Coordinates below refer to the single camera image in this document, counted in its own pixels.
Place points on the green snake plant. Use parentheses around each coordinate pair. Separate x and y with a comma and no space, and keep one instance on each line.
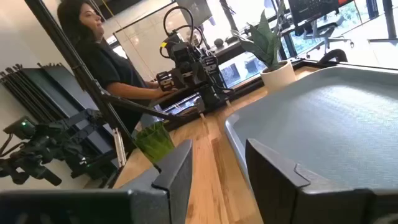
(264,46)

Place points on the green ribbed plastic cup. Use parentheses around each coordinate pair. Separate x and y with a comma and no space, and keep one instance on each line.
(154,141)

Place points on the black panel stack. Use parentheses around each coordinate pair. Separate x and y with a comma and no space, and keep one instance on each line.
(46,90)

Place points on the person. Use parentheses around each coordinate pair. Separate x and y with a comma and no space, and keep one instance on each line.
(105,65)

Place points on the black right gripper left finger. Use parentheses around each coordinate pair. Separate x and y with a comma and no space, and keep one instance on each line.
(174,186)

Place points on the black frame post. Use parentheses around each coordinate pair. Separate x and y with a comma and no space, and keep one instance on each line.
(77,71)

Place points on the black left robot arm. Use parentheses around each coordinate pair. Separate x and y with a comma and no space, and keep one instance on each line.
(202,71)

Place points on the white plant pot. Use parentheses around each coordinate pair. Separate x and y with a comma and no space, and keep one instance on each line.
(278,77)

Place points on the white office chair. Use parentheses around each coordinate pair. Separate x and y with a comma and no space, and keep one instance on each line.
(325,31)

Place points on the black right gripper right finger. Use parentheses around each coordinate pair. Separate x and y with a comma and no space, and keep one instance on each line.
(280,199)

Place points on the blue-grey plastic tray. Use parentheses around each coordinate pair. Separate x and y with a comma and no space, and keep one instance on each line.
(326,124)

